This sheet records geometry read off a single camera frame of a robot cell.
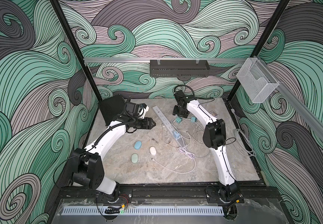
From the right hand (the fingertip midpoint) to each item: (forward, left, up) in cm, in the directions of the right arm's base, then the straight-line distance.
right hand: (176, 114), depth 101 cm
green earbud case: (-30, +28, -5) cm, 42 cm away
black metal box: (+14, +53, -6) cm, 55 cm away
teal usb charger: (-1, -2, -5) cm, 5 cm away
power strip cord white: (-26, -3, -5) cm, 27 cm away
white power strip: (-6, +6, -5) cm, 10 cm away
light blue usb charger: (-16, +1, -1) cm, 16 cm away
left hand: (-15, +17, +12) cm, 25 cm away
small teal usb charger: (-20, -6, +22) cm, 31 cm away
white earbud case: (-25, +17, -5) cm, 31 cm away
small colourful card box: (+6, -32, -7) cm, 33 cm away
